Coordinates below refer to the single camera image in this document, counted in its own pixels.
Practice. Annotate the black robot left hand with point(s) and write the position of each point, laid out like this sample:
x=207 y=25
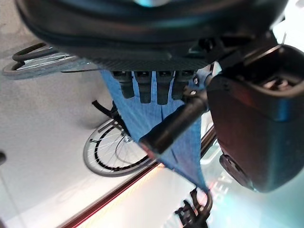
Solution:
x=142 y=31

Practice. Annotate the blue fabric wheelchair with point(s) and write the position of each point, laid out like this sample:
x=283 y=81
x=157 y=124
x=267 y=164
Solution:
x=152 y=118

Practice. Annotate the grey spoked wheelchair wheel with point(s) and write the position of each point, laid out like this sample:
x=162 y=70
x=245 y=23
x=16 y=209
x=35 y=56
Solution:
x=23 y=73
x=88 y=159

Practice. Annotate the red floor tape strip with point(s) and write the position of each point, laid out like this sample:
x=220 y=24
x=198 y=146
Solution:
x=114 y=192

